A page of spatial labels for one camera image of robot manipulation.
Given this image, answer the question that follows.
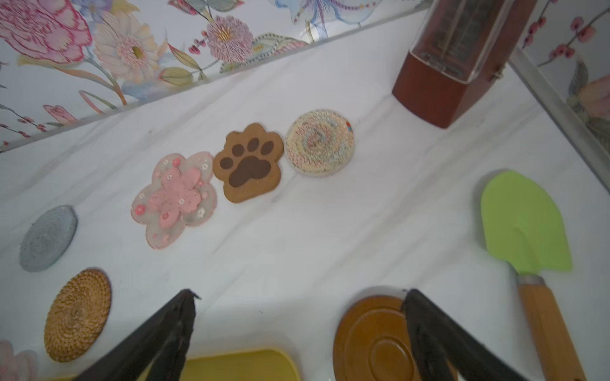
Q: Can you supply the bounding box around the red brown metronome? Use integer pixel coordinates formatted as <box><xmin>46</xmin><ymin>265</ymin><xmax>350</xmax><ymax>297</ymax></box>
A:
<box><xmin>392</xmin><ymin>0</ymin><xmax>536</xmax><ymax>129</ymax></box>

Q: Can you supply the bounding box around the yellow tray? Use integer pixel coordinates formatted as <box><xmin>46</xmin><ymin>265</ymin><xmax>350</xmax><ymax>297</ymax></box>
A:
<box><xmin>42</xmin><ymin>348</ymin><xmax>302</xmax><ymax>381</ymax></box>

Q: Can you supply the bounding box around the green spatula wooden handle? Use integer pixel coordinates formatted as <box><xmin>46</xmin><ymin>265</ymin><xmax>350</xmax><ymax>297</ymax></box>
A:
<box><xmin>480</xmin><ymin>171</ymin><xmax>586</xmax><ymax>380</ymax></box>

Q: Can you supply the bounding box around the rattan woven coaster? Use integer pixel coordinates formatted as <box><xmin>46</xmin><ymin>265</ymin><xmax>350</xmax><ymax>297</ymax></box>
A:
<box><xmin>44</xmin><ymin>268</ymin><xmax>112</xmax><ymax>363</ymax></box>

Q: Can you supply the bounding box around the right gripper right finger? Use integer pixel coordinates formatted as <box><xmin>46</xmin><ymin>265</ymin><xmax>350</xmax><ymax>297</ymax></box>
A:
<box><xmin>401</xmin><ymin>289</ymin><xmax>524</xmax><ymax>380</ymax></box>

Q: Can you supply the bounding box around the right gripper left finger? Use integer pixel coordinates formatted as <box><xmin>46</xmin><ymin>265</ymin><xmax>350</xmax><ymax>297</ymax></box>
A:
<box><xmin>75</xmin><ymin>289</ymin><xmax>198</xmax><ymax>380</ymax></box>

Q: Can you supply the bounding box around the colourful embroidered coaster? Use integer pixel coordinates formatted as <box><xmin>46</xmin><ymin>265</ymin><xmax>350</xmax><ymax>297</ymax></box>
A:
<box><xmin>284</xmin><ymin>110</ymin><xmax>355</xmax><ymax>177</ymax></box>

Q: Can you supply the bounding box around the pink flower coaster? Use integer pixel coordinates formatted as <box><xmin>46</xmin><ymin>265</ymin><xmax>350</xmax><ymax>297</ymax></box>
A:
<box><xmin>130</xmin><ymin>152</ymin><xmax>218</xmax><ymax>250</ymax></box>
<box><xmin>0</xmin><ymin>340</ymin><xmax>38</xmax><ymax>381</ymax></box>

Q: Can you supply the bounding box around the brown paw coaster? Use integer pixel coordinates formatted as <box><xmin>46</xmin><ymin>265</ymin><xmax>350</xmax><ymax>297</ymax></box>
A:
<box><xmin>213</xmin><ymin>123</ymin><xmax>284</xmax><ymax>203</ymax></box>

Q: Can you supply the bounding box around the brown wooden round coaster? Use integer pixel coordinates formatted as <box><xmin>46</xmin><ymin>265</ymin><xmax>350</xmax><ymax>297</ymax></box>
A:
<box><xmin>332</xmin><ymin>294</ymin><xmax>458</xmax><ymax>381</ymax></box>

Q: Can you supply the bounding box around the grey woven coaster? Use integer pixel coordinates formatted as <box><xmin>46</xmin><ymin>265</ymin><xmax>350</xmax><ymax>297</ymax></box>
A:
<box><xmin>19</xmin><ymin>205</ymin><xmax>78</xmax><ymax>272</ymax></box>

